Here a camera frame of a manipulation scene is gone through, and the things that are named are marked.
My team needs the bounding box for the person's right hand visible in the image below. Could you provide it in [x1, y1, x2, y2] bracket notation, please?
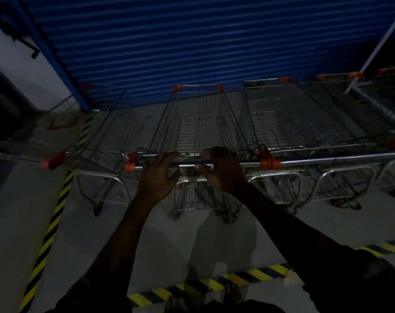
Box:
[196, 146, 247, 195]

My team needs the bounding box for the person's left hand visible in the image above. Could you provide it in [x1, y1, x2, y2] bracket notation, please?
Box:
[136, 152, 183, 204]

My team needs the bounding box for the metal wire shopping cart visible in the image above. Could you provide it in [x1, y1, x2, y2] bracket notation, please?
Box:
[125, 83, 283, 225]

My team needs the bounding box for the person's left forearm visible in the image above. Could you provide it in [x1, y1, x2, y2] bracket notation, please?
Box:
[83, 197, 163, 290]

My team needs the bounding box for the person's right forearm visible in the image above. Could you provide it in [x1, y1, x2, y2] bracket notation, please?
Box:
[232, 181, 351, 268]

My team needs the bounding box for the row of shopping carts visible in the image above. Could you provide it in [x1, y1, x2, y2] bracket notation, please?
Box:
[0, 67, 395, 217]

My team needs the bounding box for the blue roller shutter door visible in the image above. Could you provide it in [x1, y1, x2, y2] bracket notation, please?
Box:
[20, 0, 395, 108]

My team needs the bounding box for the white metal pole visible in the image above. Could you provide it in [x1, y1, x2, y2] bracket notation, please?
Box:
[344, 8, 395, 95]

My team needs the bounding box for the blue metal door post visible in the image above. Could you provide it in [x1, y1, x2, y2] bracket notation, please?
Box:
[5, 0, 91, 112]

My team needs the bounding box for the black wall bracket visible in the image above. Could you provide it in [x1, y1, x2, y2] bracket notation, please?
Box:
[7, 14, 41, 60]

